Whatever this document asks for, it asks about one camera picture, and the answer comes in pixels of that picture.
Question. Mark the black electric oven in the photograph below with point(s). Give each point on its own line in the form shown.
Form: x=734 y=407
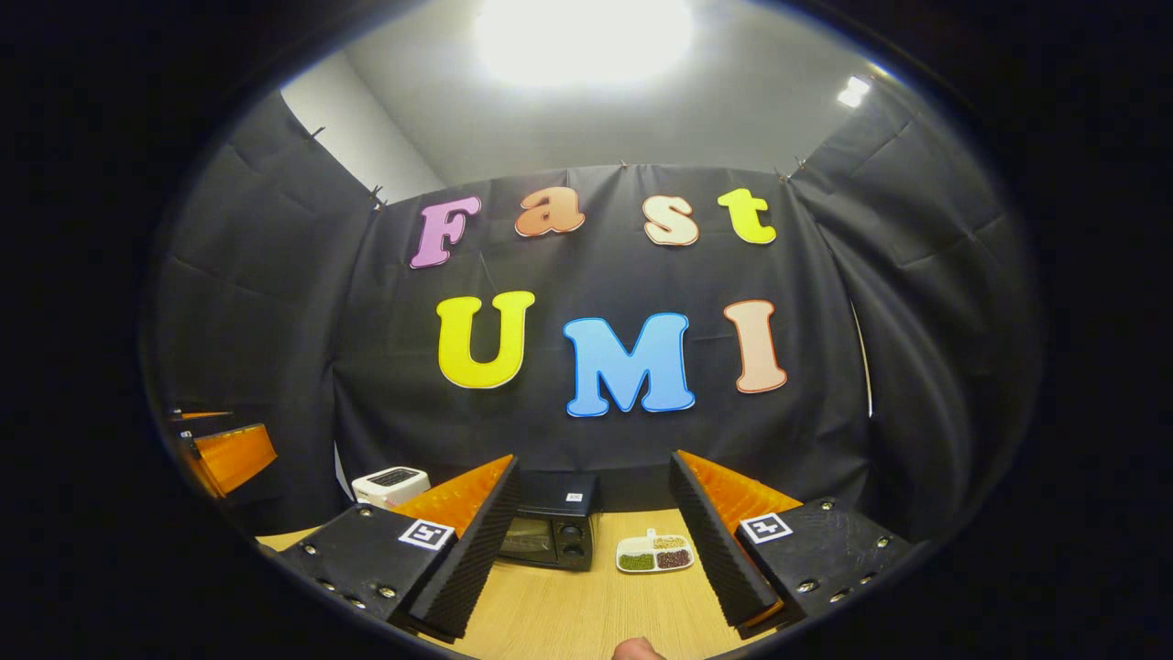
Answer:
x=559 y=532

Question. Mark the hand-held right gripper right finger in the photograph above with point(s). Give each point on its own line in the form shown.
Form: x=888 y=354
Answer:
x=719 y=559

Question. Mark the small ceiling light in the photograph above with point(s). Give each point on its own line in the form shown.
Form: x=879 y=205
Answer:
x=853 y=91

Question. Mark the white toaster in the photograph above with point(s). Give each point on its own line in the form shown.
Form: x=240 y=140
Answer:
x=389 y=486

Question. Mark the pile of green mung beans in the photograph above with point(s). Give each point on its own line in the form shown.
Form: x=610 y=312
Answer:
x=636 y=561

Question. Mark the pile of yellow soybeans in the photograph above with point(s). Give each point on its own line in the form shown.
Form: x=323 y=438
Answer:
x=670 y=543

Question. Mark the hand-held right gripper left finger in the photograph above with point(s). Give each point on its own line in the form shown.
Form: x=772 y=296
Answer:
x=476 y=550

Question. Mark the large ceiling light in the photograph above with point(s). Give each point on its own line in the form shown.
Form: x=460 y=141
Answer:
x=582 y=37

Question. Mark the pile of dark red beans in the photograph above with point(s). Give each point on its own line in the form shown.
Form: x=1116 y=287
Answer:
x=674 y=558

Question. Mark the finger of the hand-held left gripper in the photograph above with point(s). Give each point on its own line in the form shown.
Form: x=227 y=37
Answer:
x=197 y=420
x=234 y=454

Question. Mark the white divided dish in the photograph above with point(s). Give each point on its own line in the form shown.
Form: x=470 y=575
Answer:
x=655 y=553

